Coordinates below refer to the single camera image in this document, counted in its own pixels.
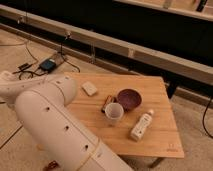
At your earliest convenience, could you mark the white sponge block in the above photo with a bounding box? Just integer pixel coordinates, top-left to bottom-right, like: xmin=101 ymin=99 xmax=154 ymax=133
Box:
xmin=82 ymin=82 xmax=98 ymax=96

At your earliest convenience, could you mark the brown snack bar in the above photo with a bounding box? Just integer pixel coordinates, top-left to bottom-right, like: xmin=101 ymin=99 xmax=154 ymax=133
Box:
xmin=101 ymin=95 xmax=116 ymax=113

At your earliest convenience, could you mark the white plastic bottle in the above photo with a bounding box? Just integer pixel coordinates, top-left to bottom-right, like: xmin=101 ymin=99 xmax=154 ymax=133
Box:
xmin=130 ymin=109 xmax=154 ymax=141

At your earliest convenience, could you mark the translucent plastic cup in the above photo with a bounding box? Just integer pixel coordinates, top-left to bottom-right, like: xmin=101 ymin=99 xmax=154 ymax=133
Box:
xmin=105 ymin=103 xmax=124 ymax=126

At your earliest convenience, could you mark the black cable at right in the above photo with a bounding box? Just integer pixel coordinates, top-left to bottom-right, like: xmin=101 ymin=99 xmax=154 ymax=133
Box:
xmin=201 ymin=94 xmax=213 ymax=139

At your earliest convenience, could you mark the long wooden rail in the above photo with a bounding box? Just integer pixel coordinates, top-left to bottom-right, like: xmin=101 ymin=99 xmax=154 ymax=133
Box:
xmin=0 ymin=4 xmax=213 ymax=85

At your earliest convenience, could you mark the black floor cable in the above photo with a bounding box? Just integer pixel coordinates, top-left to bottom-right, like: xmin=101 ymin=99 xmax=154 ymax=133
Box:
xmin=0 ymin=64 xmax=46 ymax=105

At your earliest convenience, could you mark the small black connector box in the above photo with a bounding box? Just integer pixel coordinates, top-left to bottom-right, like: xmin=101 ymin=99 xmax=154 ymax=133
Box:
xmin=18 ymin=63 xmax=30 ymax=70

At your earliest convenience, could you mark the dark purple bowl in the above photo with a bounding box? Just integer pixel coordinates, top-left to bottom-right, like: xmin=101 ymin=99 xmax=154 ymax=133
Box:
xmin=117 ymin=89 xmax=142 ymax=111

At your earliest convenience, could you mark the dark red pepper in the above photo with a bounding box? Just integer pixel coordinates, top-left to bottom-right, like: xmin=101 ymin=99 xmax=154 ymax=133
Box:
xmin=43 ymin=161 xmax=59 ymax=171

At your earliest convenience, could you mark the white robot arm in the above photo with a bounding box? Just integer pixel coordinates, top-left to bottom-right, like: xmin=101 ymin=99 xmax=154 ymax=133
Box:
xmin=0 ymin=71 xmax=133 ymax=171

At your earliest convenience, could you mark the wooden table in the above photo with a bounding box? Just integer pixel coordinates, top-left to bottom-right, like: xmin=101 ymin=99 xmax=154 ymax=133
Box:
xmin=68 ymin=73 xmax=184 ymax=159

